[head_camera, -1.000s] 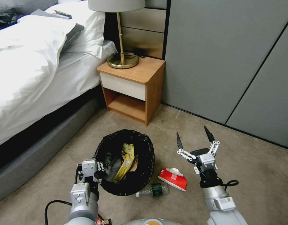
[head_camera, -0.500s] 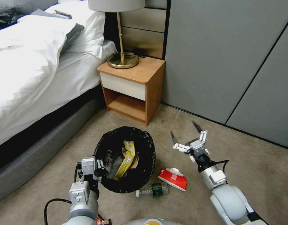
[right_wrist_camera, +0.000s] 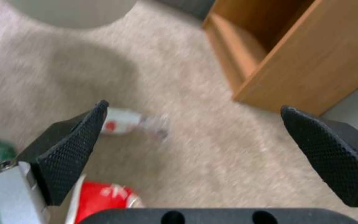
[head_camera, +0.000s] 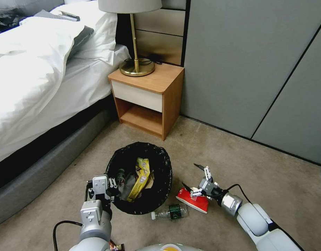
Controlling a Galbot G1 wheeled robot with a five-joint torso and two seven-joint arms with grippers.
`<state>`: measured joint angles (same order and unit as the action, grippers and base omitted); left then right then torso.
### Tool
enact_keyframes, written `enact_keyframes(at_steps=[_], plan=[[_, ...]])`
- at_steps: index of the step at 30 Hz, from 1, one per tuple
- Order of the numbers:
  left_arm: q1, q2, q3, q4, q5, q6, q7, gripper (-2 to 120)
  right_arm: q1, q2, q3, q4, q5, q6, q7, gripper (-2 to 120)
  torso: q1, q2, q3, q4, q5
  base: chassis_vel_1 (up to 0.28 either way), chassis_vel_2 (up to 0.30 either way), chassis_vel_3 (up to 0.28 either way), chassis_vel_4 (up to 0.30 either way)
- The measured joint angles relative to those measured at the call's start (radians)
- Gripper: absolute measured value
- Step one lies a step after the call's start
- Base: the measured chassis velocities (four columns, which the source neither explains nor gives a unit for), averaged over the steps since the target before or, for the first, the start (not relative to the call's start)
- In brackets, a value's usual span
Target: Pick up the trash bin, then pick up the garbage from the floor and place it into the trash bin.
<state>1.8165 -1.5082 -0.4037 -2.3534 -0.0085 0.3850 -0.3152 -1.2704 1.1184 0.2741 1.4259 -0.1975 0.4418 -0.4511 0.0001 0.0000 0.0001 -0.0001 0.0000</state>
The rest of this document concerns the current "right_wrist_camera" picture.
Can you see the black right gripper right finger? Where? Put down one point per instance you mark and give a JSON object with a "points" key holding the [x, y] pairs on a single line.
{"points": [[331, 149]]}

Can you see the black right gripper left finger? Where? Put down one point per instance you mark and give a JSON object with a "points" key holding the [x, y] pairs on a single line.
{"points": [[64, 149]]}

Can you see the white round trash bin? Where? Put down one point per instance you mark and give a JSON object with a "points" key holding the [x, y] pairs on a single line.
{"points": [[70, 11]]}

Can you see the red and white crushed can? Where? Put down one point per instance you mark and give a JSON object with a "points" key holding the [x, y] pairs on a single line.
{"points": [[104, 198]]}

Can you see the white crumpled wrapper with red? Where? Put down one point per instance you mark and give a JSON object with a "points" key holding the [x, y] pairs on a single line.
{"points": [[126, 123]]}

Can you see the wooden open cabinet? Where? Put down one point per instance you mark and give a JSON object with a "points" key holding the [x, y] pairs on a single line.
{"points": [[294, 51]]}

